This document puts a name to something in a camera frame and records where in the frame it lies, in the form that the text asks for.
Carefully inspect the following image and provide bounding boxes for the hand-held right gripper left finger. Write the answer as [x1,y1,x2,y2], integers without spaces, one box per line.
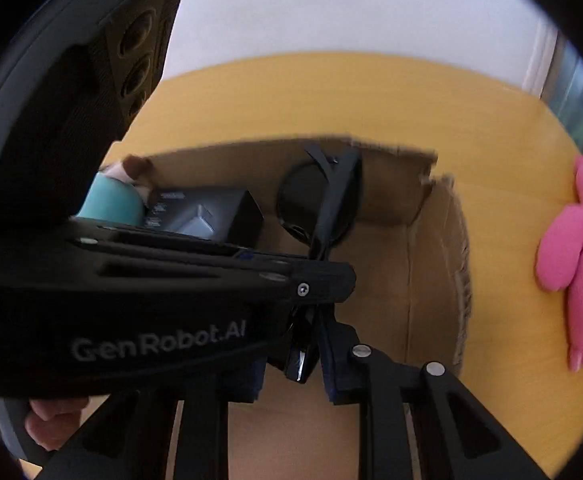
[36,354,268,480]

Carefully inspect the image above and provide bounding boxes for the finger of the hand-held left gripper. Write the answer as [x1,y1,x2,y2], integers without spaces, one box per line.
[72,219,308,268]
[70,240,357,308]

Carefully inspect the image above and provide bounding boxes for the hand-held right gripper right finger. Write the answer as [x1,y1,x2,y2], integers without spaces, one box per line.
[320,310,555,480]

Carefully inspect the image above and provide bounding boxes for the black sunglasses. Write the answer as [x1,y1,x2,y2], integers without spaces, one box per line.
[275,144,365,384]

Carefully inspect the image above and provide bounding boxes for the brown cardboard box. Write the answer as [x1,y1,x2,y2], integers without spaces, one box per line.
[99,134,474,480]

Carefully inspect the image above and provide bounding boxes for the person's left hand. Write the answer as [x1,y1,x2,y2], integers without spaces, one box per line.
[24,394,91,453]

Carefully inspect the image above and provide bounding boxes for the small black box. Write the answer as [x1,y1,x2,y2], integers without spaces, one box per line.
[143,187,265,252]

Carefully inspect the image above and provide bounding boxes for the teal cup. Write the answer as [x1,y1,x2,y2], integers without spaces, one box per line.
[78,172,145,227]

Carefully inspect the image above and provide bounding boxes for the brown and white toy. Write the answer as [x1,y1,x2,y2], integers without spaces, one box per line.
[104,154,155,197]

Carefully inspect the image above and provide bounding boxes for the pink plush toy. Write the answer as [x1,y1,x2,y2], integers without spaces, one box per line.
[535,154,583,384]

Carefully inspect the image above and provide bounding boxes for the white framed window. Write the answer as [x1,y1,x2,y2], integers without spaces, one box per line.
[520,22,583,163]

